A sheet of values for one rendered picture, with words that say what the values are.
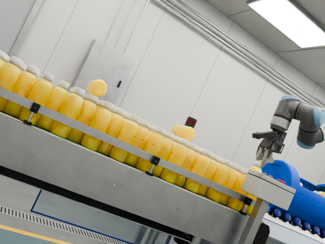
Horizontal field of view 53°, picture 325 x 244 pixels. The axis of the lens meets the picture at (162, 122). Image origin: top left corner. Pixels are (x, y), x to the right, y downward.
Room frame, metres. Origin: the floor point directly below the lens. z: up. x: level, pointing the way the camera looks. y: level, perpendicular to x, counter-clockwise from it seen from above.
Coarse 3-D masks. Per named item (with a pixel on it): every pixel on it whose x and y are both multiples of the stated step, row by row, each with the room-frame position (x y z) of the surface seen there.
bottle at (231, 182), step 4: (232, 168) 1.53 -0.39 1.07; (236, 168) 1.54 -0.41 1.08; (232, 172) 1.52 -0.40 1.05; (236, 172) 1.53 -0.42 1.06; (232, 176) 1.52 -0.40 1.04; (236, 176) 1.53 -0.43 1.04; (232, 180) 1.52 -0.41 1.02; (228, 184) 1.51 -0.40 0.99; (232, 184) 1.52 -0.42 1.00; (232, 188) 1.53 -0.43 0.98; (224, 196) 1.52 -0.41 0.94; (228, 196) 1.53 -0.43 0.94; (220, 200) 1.51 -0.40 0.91; (224, 200) 1.52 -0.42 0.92; (224, 204) 1.53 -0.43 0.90
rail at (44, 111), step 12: (0, 96) 1.12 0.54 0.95; (12, 96) 1.13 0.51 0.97; (48, 108) 1.17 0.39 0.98; (60, 120) 1.19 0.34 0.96; (72, 120) 1.21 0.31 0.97; (84, 132) 1.23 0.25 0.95; (96, 132) 1.24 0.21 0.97; (120, 144) 1.28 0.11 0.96; (144, 156) 1.32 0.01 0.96; (168, 168) 1.36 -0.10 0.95; (180, 168) 1.37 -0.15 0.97; (204, 180) 1.42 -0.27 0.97; (228, 192) 1.47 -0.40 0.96; (252, 204) 1.52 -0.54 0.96
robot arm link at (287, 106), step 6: (282, 96) 1.59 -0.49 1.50; (288, 96) 1.56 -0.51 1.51; (282, 102) 1.57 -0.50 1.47; (288, 102) 1.55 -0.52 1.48; (294, 102) 1.55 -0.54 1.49; (276, 108) 1.60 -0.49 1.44; (282, 108) 1.56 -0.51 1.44; (288, 108) 1.55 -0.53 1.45; (294, 108) 1.53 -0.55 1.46; (276, 114) 1.58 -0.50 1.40; (282, 114) 1.56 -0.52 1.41; (288, 114) 1.55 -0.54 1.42; (288, 120) 1.56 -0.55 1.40
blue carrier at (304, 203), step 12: (264, 168) 1.88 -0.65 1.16; (276, 168) 1.80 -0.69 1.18; (288, 168) 1.71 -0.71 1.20; (288, 180) 1.68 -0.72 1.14; (300, 180) 1.97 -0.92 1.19; (300, 192) 1.68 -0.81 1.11; (312, 192) 1.72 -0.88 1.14; (300, 204) 1.70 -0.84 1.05; (312, 204) 1.72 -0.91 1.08; (324, 204) 1.75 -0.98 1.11; (300, 216) 1.76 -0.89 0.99; (312, 216) 1.76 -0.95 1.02; (324, 216) 1.77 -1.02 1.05; (324, 228) 1.83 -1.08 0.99
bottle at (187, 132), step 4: (176, 124) 1.63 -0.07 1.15; (180, 124) 1.62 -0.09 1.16; (172, 128) 1.63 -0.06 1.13; (176, 128) 1.59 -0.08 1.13; (180, 128) 1.55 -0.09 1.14; (184, 128) 1.51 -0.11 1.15; (188, 128) 1.51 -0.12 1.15; (192, 128) 1.52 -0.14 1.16; (172, 132) 1.63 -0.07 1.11; (176, 132) 1.58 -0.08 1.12; (180, 132) 1.53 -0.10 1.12; (184, 132) 1.51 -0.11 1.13; (188, 132) 1.52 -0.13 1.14; (192, 132) 1.53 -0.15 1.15; (180, 136) 1.53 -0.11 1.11; (184, 136) 1.51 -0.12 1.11; (188, 136) 1.52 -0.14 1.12; (192, 136) 1.53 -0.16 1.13
